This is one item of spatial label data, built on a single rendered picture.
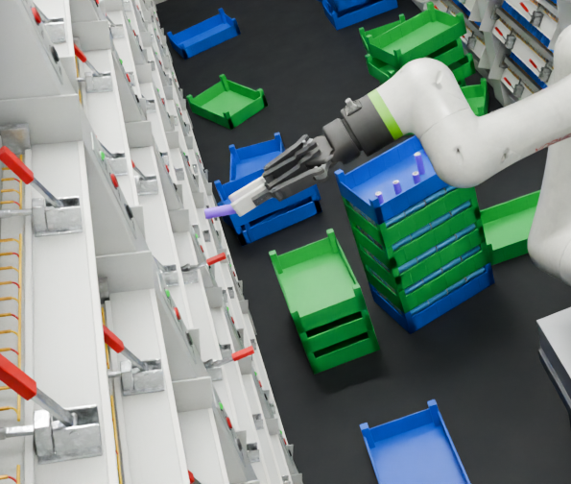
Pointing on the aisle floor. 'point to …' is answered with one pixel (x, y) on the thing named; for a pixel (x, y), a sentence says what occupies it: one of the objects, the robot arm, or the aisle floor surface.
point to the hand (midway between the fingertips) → (250, 196)
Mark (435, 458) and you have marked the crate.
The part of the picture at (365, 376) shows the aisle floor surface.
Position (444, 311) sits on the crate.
